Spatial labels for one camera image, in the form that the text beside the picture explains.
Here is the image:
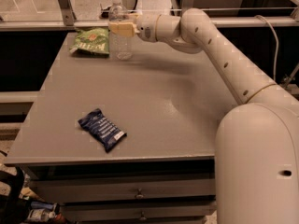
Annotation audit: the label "metal railing frame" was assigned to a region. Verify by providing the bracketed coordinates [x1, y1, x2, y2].
[0, 0, 299, 31]

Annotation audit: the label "white cable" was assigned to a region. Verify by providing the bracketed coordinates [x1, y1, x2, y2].
[254, 14, 279, 82]

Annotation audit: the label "clutter items on floor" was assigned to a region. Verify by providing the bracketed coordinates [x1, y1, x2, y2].
[21, 188, 67, 224]

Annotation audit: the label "lower grey drawer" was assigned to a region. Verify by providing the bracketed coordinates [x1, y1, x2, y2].
[62, 200, 216, 221]

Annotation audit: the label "green jalapeno chip bag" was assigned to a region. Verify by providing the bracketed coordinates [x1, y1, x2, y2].
[69, 28, 109, 57]

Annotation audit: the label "upper grey drawer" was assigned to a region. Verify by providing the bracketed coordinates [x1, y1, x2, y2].
[30, 175, 216, 203]

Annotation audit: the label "grey drawer cabinet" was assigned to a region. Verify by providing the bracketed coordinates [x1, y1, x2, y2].
[6, 40, 235, 224]

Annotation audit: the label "dark object behind glass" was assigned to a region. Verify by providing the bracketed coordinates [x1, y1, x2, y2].
[99, 6, 111, 19]

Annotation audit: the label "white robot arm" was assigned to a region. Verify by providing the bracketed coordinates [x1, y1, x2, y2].
[108, 8, 299, 224]

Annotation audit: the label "blue snack packet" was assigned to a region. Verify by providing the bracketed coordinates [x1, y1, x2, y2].
[78, 108, 127, 153]

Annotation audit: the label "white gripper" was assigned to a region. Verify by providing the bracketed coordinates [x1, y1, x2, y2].
[108, 13, 159, 43]

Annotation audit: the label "clear plastic water bottle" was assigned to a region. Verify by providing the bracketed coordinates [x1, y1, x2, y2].
[108, 0, 133, 61]

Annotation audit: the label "grey drawer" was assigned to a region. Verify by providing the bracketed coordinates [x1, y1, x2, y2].
[62, 200, 216, 221]
[30, 175, 216, 203]

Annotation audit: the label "black bag on floor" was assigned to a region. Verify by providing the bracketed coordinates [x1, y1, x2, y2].
[0, 167, 30, 224]

